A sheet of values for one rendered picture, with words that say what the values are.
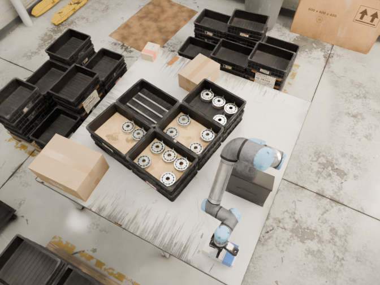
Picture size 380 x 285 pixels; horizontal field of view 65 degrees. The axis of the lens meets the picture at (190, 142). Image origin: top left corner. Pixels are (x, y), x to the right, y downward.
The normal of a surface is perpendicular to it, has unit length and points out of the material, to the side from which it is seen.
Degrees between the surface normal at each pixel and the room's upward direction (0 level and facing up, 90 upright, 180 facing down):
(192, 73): 0
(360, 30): 74
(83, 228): 0
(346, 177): 0
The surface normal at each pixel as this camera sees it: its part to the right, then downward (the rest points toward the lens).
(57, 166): -0.02, -0.52
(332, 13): -0.44, 0.61
